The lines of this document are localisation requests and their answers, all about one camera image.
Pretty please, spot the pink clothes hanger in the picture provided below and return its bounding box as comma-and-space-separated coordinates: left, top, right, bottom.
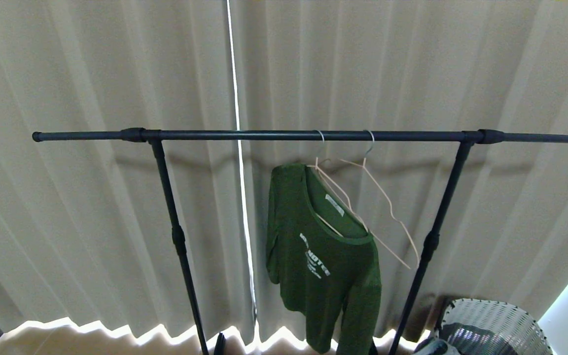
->
313, 130, 369, 237
307, 130, 422, 271

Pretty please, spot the green long-sleeved shirt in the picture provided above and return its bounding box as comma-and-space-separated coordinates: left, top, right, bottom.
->
266, 163, 382, 355

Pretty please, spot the white laundry basket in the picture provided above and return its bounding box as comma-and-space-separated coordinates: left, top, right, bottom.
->
434, 297, 556, 355

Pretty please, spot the black clothes rack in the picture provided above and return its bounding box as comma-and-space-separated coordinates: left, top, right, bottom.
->
32, 127, 568, 355

